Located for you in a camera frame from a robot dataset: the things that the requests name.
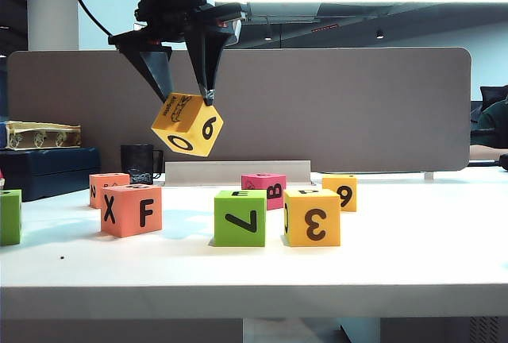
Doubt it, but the black mug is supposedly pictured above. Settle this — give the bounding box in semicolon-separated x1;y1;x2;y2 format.
120;144;164;185

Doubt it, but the yellow block 6 Alligator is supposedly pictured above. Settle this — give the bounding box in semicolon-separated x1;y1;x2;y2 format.
150;91;225;158

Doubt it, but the green foam block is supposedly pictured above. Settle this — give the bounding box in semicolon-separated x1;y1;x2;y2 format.
0;189;23;247

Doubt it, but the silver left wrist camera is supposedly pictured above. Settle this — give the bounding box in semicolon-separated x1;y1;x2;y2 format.
216;11;244;46

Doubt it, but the orange block X F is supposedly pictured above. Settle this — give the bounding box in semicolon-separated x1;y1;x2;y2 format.
100;184;164;238

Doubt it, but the pink block with B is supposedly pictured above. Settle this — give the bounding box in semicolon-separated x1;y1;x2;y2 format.
241;172;287;211

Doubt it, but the black office chair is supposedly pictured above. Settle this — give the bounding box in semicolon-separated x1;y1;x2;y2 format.
479;85;508;114

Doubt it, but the person in dark green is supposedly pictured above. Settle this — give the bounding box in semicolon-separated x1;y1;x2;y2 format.
471;96;508;161

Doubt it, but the brown desk partition panel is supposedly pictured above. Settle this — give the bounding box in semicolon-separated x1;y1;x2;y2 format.
6;46;473;174

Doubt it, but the gold patterned box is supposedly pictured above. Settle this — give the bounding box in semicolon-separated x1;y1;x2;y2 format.
5;121;83;151

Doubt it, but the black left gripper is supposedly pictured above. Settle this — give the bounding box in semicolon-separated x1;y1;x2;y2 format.
107;0;244;107

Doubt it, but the green block 7 Nest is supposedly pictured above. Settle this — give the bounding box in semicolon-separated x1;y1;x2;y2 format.
214;190;267;248

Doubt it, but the yellow block with 9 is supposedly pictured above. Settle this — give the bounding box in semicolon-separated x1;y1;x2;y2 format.
321;175;358;213

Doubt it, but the orange block 2 Queen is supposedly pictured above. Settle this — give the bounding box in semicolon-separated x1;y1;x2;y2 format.
88;172;131;210

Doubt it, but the dark blue box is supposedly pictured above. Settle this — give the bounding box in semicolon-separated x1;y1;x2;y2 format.
0;147;102;203

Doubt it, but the yellow block 3 and T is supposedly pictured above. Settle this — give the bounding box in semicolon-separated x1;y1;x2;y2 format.
283;188;341;248

